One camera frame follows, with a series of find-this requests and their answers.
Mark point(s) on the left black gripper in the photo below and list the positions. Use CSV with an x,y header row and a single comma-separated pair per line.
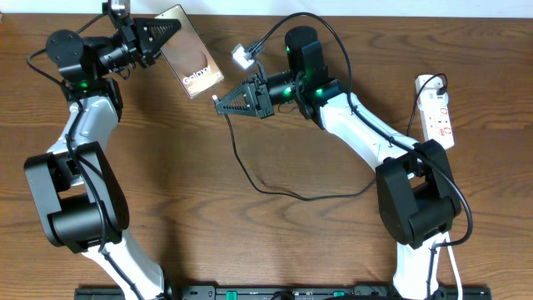
x,y
141,56

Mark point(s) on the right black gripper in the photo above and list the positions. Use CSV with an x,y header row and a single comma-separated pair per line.
x,y
263,107

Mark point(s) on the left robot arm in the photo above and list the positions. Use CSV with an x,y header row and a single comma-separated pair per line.
x,y
78,198

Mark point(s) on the white power strip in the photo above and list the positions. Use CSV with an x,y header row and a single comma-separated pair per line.
x,y
432,103

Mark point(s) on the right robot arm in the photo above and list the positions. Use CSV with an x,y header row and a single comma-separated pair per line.
x,y
418,198

